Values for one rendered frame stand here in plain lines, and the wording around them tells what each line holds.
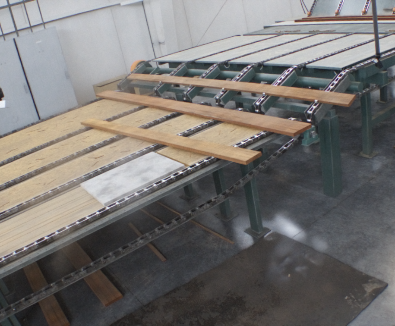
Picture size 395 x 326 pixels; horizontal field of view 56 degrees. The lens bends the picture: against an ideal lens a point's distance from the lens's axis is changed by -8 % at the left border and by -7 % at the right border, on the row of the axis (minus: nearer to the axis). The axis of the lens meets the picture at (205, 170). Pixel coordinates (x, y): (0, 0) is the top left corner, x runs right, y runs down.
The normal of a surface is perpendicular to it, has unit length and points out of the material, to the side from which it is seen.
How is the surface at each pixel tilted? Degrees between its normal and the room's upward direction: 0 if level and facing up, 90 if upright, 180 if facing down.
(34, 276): 0
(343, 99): 22
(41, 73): 90
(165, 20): 99
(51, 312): 0
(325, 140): 90
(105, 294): 0
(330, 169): 90
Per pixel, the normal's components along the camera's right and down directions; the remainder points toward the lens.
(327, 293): -0.19, -0.89
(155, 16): -0.79, 0.40
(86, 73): 0.57, 0.23
